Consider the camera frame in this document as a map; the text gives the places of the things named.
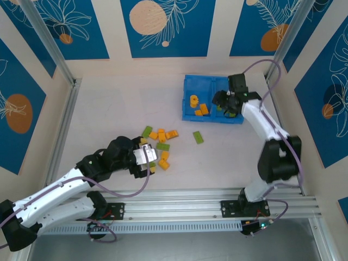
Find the blue two-compartment plastic container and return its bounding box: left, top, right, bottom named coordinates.
left=181, top=74, right=245, bottom=125

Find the grey metal sheet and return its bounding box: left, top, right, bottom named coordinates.
left=26, top=219, right=323, bottom=261

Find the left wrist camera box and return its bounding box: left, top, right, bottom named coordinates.
left=134, top=143, right=159, bottom=166

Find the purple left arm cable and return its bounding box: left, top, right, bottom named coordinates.
left=0, top=151, right=152, bottom=250

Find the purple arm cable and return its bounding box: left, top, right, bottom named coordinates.
left=243, top=59, right=305, bottom=225
left=0, top=151, right=152, bottom=250

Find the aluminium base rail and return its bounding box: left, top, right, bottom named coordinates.
left=23, top=189, right=324, bottom=224

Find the aluminium side rail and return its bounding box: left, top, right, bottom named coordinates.
left=40, top=78, right=83, bottom=191
left=266, top=78, right=305, bottom=195

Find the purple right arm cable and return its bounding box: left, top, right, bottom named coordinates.
left=243, top=59, right=305, bottom=225

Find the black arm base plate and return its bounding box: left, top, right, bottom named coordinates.
left=89, top=202, right=126, bottom=221
left=220, top=200, right=271, bottom=218

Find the grey slotted cable duct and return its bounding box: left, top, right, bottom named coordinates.
left=38, top=221, right=243, bottom=235

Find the blue floral wall panel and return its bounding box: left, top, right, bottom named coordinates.
left=294, top=26, right=348, bottom=169
left=0, top=0, right=57, bottom=79
left=0, top=38, right=47, bottom=175
left=120, top=0, right=217, bottom=59
left=338, top=197, right=348, bottom=218
left=35, top=0, right=110, bottom=60
left=229, top=0, right=302, bottom=58
left=282, top=0, right=348, bottom=73

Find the aluminium frame post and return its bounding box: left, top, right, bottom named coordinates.
left=265, top=0, right=319, bottom=82
left=20, top=0, right=76, bottom=85

